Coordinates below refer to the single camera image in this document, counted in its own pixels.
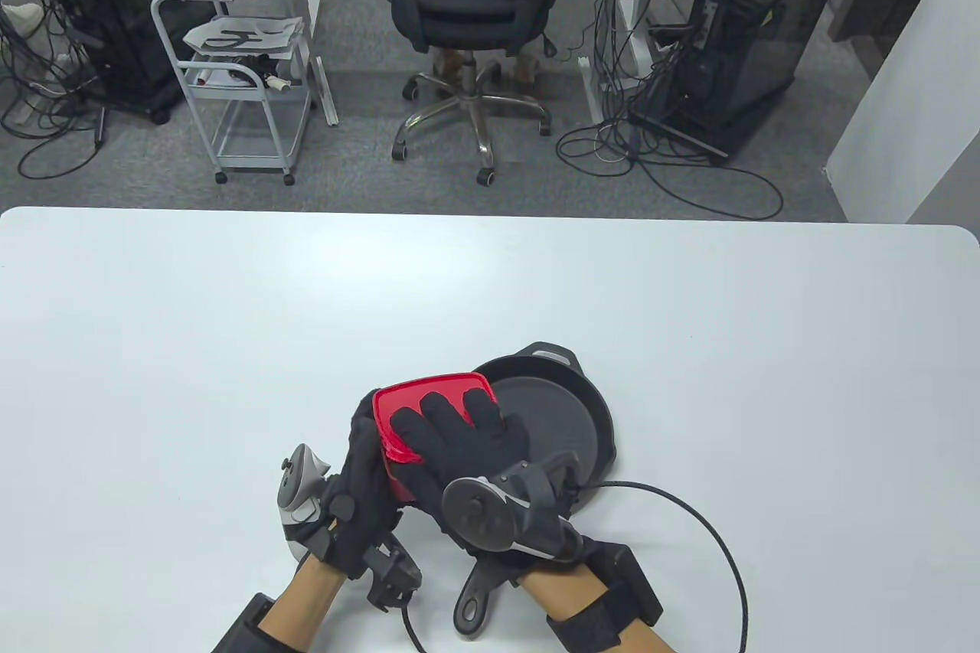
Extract person's right hand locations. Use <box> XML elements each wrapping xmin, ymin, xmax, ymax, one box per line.
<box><xmin>390</xmin><ymin>387</ymin><xmax>531</xmax><ymax>550</ymax></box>

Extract black cast iron pan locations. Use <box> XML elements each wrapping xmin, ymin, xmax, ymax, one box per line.
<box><xmin>452</xmin><ymin>341</ymin><xmax>618</xmax><ymax>641</ymax></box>

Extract red plastic container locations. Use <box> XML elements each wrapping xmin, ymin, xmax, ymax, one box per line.
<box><xmin>372</xmin><ymin>372</ymin><xmax>498</xmax><ymax>505</ymax></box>

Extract white items with cable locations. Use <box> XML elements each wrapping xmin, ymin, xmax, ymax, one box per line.
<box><xmin>193</xmin><ymin>56</ymin><xmax>298</xmax><ymax>93</ymax></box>

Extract black grey ring controller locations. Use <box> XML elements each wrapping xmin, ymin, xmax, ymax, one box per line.
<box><xmin>441</xmin><ymin>452</ymin><xmax>584</xmax><ymax>562</ymax></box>

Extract person's right forearm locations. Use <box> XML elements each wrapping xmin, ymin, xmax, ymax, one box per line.
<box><xmin>519</xmin><ymin>563</ymin><xmax>678</xmax><ymax>653</ymax></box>

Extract person's left forearm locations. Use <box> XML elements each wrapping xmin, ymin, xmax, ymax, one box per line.
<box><xmin>256</xmin><ymin>553</ymin><xmax>347</xmax><ymax>653</ymax></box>

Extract white desk leg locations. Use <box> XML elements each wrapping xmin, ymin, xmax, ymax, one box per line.
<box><xmin>305</xmin><ymin>0</ymin><xmax>340</xmax><ymax>128</ymax></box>

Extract black computer tower yellow sticker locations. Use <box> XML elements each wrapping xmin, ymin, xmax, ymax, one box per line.
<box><xmin>31</xmin><ymin>0</ymin><xmax>201</xmax><ymax>125</ymax></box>

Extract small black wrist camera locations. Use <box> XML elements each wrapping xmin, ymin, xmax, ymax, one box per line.
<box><xmin>363</xmin><ymin>537</ymin><xmax>423</xmax><ymax>612</ymax></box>

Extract tangle of black floor cables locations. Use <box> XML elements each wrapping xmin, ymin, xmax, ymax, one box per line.
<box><xmin>0</xmin><ymin>0</ymin><xmax>108</xmax><ymax>181</ymax></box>

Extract black box wrist camera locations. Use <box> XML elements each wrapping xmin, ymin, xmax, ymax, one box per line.
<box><xmin>573</xmin><ymin>540</ymin><xmax>665</xmax><ymax>628</ymax></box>

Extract short black cable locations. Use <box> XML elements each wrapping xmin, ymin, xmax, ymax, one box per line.
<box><xmin>400</xmin><ymin>603</ymin><xmax>426</xmax><ymax>653</ymax></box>

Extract wide black forearm strap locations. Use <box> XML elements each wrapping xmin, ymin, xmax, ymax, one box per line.
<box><xmin>545</xmin><ymin>583</ymin><xmax>661</xmax><ymax>653</ymax></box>

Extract white desk frame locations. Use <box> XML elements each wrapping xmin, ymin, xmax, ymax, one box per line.
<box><xmin>578</xmin><ymin>0</ymin><xmax>661</xmax><ymax>126</ymax></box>

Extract white printed papers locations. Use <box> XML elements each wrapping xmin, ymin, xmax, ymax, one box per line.
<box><xmin>183</xmin><ymin>15</ymin><xmax>306</xmax><ymax>60</ymax></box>

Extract looped black floor cables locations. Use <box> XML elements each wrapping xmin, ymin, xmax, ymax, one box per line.
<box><xmin>556</xmin><ymin>10</ymin><xmax>785</xmax><ymax>222</ymax></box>

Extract white grey wrist controller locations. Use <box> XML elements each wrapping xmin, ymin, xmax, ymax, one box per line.
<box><xmin>279</xmin><ymin>442</ymin><xmax>335</xmax><ymax>556</ymax></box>

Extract white metal rolling cart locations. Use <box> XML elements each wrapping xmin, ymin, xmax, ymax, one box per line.
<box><xmin>150</xmin><ymin>0</ymin><xmax>317</xmax><ymax>186</ymax></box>

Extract black computer tower glass side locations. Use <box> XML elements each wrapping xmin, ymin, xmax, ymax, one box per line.
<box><xmin>629</xmin><ymin>0</ymin><xmax>850</xmax><ymax>163</ymax></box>

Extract long black cable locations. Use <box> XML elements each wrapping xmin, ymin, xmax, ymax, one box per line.
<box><xmin>576</xmin><ymin>481</ymin><xmax>749</xmax><ymax>653</ymax></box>

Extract person's left hand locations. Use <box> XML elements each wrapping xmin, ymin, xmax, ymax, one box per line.
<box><xmin>310</xmin><ymin>391</ymin><xmax>405</xmax><ymax>580</ymax></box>

